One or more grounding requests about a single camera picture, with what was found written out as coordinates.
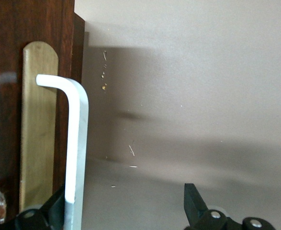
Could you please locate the dark wooden cabinet box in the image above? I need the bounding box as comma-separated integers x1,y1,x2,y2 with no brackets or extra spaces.
72,11,86,96

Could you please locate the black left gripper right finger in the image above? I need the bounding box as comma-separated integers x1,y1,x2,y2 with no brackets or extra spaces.
184,183,275,230

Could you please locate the wooden drawer with white handle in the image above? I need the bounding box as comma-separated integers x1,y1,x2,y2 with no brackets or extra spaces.
0,0,90,230

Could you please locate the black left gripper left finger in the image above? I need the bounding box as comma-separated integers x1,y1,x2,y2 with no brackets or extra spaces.
0,184,66,230

